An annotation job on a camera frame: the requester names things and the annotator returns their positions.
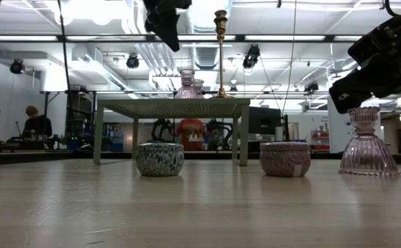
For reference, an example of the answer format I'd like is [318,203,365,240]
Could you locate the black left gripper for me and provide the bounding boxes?
[143,0,193,52]

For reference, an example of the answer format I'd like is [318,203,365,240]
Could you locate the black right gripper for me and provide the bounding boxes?
[328,24,401,115]

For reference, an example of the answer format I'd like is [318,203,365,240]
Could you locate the blue floral candle tin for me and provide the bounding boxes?
[135,143,185,178]

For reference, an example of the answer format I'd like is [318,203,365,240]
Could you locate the pink patterned candle tin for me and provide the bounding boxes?
[258,141,312,178]

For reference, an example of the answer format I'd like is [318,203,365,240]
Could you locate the black ceiling spotlight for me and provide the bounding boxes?
[125,53,141,70]
[242,43,261,70]
[9,58,25,75]

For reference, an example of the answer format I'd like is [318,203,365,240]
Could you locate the green mesh riser shelf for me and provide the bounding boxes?
[92,98,251,167]

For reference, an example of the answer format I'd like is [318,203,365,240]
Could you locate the white tall cabinet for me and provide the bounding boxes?
[327,93,360,154]

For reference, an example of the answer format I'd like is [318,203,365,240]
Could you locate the red storage rack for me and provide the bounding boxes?
[311,130,331,152]

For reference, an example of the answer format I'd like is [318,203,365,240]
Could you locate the blue storage bins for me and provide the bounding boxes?
[102,123,125,152]

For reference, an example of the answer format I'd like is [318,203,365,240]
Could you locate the large black monitor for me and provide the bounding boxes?
[248,105,283,136]

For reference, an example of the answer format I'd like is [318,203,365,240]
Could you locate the silver ventilation duct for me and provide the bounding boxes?
[185,0,233,82]

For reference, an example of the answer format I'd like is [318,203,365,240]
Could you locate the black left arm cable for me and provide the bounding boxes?
[57,0,72,96]

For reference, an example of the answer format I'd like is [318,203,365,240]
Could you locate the black aluminium table frame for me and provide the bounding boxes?
[0,150,401,167]

